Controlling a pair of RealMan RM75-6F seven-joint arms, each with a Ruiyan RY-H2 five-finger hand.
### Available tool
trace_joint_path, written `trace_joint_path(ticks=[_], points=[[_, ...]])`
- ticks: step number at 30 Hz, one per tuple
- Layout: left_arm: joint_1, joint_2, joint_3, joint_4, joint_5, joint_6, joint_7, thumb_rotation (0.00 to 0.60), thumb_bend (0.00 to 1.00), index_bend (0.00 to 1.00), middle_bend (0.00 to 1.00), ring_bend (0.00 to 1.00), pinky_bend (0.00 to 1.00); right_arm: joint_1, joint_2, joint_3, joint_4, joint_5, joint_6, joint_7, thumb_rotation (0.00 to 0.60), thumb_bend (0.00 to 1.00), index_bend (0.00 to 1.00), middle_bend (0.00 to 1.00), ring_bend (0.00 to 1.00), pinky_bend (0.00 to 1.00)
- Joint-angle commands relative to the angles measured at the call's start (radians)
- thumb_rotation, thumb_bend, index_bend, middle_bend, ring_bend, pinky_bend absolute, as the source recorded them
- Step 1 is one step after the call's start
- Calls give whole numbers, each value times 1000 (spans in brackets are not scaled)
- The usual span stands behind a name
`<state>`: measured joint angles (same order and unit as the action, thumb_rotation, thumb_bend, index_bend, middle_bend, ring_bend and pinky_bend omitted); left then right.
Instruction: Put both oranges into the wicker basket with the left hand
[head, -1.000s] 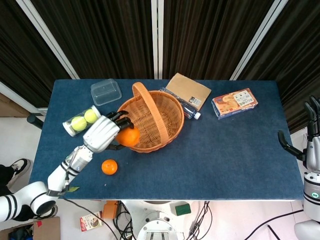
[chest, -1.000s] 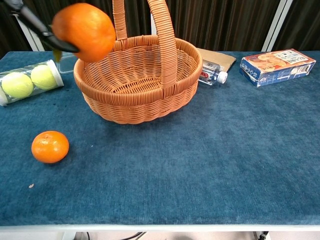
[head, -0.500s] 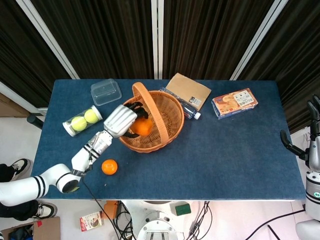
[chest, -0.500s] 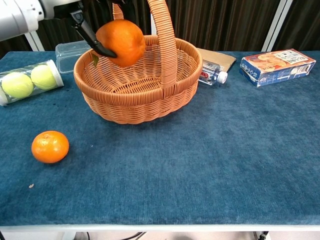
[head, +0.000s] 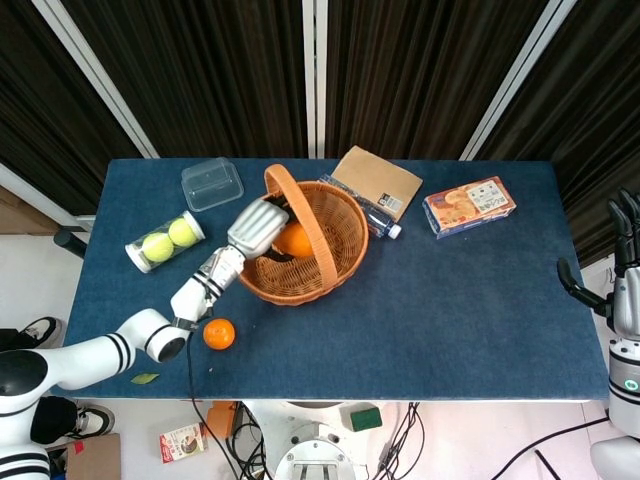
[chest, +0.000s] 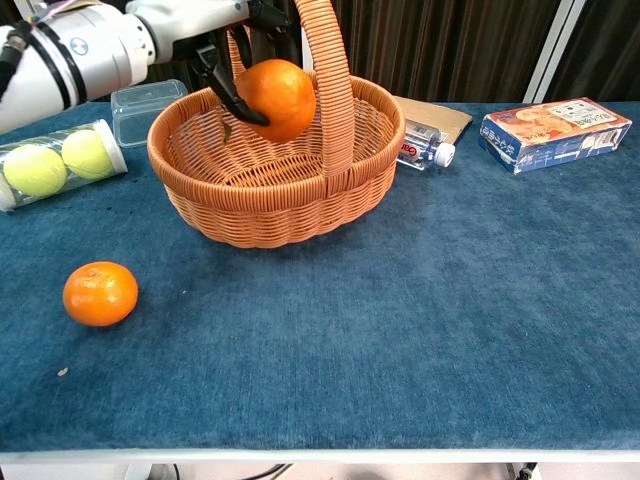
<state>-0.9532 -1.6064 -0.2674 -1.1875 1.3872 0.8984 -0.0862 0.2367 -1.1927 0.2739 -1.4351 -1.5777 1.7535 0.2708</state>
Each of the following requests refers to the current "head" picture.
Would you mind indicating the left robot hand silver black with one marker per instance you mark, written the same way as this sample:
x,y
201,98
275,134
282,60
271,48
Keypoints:
x,y
257,225

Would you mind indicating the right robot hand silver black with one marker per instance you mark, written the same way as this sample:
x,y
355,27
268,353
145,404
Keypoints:
x,y
630,300

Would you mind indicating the large orange fruit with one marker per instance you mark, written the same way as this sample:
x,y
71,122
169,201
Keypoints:
x,y
295,240

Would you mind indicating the small orange fruit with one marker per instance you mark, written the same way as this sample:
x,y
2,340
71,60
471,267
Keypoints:
x,y
219,334

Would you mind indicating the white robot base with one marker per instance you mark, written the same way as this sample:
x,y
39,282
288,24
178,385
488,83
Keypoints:
x,y
312,450

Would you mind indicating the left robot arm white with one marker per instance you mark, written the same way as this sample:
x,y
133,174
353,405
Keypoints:
x,y
85,357

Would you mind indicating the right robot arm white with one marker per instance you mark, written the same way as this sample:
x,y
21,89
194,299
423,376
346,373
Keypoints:
x,y
625,410

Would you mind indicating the clear plastic food container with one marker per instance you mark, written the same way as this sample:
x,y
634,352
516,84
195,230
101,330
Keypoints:
x,y
212,185

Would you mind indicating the yellow tennis ball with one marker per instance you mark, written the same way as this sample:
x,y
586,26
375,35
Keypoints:
x,y
158,248
183,233

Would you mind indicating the clear plastic water bottle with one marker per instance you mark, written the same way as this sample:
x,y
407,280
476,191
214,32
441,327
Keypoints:
x,y
380,222

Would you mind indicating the brown cardboard envelope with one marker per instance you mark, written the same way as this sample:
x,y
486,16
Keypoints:
x,y
375,180

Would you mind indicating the clear tennis ball tube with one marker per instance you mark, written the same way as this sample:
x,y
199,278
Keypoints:
x,y
135,255

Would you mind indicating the dark pleated curtain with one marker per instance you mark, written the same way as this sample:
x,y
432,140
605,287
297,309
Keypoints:
x,y
200,75
40,100
425,75
600,100

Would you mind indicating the orange snack box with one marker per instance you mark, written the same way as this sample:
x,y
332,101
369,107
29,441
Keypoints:
x,y
470,206

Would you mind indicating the green leaf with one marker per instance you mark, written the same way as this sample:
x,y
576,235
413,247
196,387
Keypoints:
x,y
145,378

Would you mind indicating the blue felt table cover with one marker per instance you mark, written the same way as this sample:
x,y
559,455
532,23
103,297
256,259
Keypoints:
x,y
425,325

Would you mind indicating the orange plastic object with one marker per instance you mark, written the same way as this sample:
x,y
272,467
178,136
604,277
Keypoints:
x,y
220,420

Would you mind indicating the green block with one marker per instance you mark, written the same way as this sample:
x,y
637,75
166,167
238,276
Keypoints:
x,y
366,419

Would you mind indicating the small red white box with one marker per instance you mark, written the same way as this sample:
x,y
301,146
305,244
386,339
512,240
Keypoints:
x,y
182,442

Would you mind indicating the brown cardboard box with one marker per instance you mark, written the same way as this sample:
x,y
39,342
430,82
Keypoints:
x,y
25,215

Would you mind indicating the white black sneaker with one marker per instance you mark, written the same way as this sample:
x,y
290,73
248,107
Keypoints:
x,y
45,330
97,419

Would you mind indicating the brown cardboard sheet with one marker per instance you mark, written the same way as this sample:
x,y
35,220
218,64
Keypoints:
x,y
95,457

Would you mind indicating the white vertical frame post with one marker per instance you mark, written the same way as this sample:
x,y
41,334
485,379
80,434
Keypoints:
x,y
315,75

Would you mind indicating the black cylindrical post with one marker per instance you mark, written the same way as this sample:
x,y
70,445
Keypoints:
x,y
70,244

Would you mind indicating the white low frame bar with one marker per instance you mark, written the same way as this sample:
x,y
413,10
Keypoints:
x,y
40,197

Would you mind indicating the white slanted frame post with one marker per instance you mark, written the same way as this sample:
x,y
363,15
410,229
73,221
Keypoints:
x,y
520,75
95,75

